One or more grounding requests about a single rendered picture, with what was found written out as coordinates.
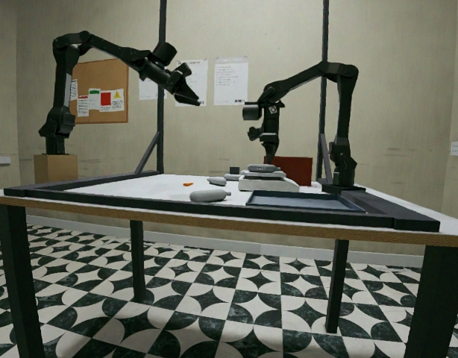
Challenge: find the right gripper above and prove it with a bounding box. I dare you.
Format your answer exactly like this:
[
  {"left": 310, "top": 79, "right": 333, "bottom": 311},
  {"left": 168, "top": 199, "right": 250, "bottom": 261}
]
[{"left": 156, "top": 69, "right": 201, "bottom": 107}]

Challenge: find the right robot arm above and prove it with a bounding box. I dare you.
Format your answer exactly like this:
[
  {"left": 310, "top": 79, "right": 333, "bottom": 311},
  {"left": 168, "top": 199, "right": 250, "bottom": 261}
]
[{"left": 38, "top": 31, "right": 178, "bottom": 155}]

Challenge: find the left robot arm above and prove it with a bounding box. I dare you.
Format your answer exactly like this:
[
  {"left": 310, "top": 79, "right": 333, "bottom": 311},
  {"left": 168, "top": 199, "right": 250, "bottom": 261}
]
[{"left": 242, "top": 60, "right": 359, "bottom": 188}]

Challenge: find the white cylinder with narrow neck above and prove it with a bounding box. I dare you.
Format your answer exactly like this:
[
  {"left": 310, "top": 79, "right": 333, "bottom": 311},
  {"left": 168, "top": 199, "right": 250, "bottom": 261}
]
[
  {"left": 207, "top": 177, "right": 227, "bottom": 186},
  {"left": 248, "top": 164, "right": 280, "bottom": 173}
]

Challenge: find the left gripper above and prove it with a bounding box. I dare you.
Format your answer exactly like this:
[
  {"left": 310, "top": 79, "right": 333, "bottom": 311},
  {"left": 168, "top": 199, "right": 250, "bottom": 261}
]
[{"left": 260, "top": 119, "right": 280, "bottom": 164}]

